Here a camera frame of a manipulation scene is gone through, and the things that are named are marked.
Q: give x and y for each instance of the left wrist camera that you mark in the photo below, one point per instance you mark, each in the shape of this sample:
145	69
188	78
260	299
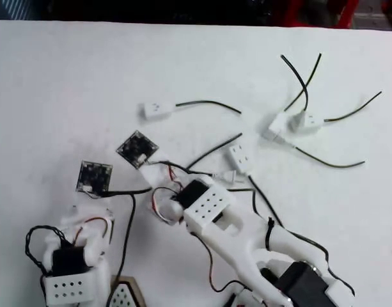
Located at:
95	176

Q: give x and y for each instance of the red chair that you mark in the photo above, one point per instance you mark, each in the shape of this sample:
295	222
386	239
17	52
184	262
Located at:
288	12

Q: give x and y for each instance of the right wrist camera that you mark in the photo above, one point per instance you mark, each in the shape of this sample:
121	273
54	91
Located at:
135	148

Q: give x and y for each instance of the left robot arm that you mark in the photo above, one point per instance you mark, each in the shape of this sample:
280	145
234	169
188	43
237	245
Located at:
87	291

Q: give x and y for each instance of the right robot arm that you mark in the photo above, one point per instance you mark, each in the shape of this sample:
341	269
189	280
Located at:
234	243

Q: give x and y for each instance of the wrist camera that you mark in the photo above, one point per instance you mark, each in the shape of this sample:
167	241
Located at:
135	148
95	176

